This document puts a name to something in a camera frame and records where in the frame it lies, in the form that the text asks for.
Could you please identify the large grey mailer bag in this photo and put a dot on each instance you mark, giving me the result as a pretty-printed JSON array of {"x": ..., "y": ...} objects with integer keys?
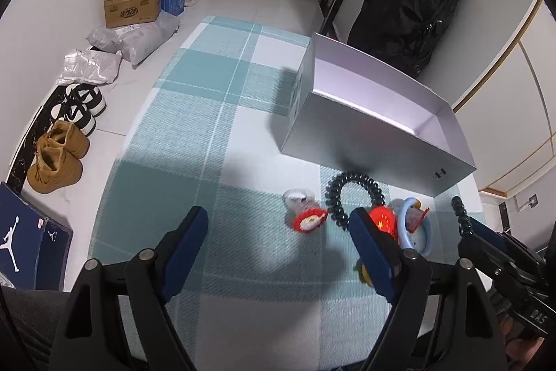
[{"x": 147, "y": 38}]

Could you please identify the teal checked tablecloth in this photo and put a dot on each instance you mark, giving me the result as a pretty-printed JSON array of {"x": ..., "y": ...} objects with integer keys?
[{"x": 195, "y": 114}]

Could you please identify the silver cardboard box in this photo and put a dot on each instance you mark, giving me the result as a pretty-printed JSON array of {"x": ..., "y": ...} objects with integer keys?
[{"x": 347, "y": 136}]

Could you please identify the red round badge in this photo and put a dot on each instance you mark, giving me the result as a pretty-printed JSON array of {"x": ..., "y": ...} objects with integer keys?
[{"x": 382, "y": 221}]

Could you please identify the white cabinet with wooden trim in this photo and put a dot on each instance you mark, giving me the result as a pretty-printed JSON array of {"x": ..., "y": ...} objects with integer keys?
[{"x": 512, "y": 114}]

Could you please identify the wall socket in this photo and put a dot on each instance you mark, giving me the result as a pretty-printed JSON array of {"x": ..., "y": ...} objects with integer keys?
[{"x": 530, "y": 201}]

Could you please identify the small grey mailer bag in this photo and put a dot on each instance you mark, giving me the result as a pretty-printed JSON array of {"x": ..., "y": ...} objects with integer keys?
[{"x": 104, "y": 40}]

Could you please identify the black and white sneaker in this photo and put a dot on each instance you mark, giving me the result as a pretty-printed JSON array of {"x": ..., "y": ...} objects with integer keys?
[
  {"x": 87, "y": 99},
  {"x": 74, "y": 116}
]

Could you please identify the clear crumpled plastic bag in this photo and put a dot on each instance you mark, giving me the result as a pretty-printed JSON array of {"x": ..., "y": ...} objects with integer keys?
[{"x": 89, "y": 66}]

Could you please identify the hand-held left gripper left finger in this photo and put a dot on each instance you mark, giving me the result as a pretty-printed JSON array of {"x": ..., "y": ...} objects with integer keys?
[{"x": 191, "y": 240}]

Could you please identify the brown suede boot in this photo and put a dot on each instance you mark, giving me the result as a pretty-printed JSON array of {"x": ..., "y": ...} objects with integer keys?
[
  {"x": 52, "y": 173},
  {"x": 67, "y": 138}
]

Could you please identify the brown cardboard box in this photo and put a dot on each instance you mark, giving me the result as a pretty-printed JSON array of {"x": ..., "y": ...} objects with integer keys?
[{"x": 134, "y": 6}]

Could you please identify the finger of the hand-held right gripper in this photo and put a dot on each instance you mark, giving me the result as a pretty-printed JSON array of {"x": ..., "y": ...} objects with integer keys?
[
  {"x": 478, "y": 251},
  {"x": 482, "y": 229}
]

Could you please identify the person's grey trousered leg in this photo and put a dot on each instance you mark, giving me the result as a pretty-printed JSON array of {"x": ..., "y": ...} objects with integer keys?
[{"x": 26, "y": 332}]

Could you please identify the red flower hair clip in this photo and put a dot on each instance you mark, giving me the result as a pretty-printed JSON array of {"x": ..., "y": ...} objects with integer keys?
[{"x": 309, "y": 221}]

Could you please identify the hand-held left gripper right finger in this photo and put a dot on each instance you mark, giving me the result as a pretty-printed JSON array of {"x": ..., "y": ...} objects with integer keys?
[{"x": 373, "y": 253}]

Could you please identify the dark blue shoe box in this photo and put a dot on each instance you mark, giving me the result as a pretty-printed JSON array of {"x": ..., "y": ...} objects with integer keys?
[{"x": 21, "y": 232}]

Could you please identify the black backpack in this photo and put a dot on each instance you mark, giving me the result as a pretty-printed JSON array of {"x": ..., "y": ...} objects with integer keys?
[{"x": 404, "y": 14}]

